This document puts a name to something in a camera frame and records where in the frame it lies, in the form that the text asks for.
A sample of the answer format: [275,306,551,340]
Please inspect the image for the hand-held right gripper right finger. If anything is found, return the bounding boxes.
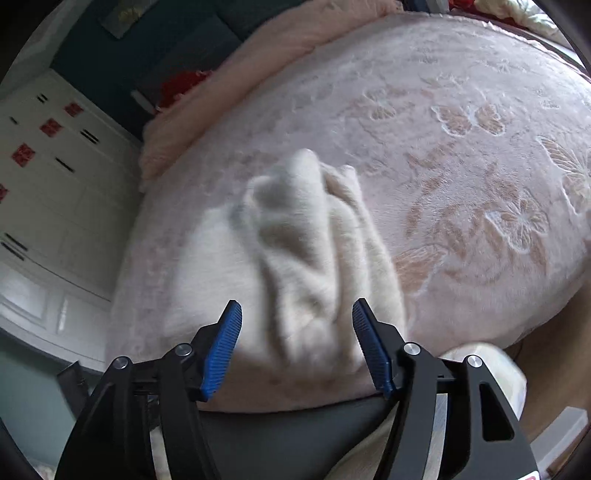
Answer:
[352,298,541,480]

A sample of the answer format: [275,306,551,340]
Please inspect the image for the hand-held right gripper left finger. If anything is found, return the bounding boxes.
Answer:
[55,300,243,480]

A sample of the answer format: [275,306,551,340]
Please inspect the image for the white sweater with black hearts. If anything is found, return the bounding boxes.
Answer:
[164,148,409,384]

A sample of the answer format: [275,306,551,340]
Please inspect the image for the black object by wardrobe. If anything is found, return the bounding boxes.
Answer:
[56,361,88,409]

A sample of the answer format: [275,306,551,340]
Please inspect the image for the pink butterfly print blanket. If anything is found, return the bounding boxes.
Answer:
[106,14,591,414]

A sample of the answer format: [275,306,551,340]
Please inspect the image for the white wardrobe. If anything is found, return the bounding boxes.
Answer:
[0,69,144,370]

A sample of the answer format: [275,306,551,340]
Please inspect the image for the red pillow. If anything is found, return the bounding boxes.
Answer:
[154,69,215,112]

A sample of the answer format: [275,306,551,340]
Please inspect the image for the pink duvet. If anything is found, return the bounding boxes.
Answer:
[139,0,402,190]

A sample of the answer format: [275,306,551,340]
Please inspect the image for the blue padded headboard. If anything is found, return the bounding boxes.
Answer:
[134,0,264,112]

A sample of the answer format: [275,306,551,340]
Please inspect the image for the crumpled white cloth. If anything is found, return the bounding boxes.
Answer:
[475,0,568,33]

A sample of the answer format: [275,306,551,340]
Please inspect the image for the framed wall picture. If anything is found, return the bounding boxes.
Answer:
[104,0,153,38]

